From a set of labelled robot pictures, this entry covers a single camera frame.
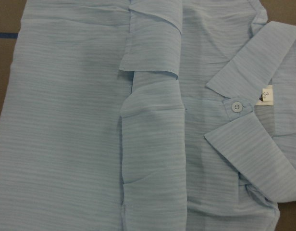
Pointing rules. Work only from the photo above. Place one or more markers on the light blue button-up shirt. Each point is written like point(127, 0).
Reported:
point(148, 115)

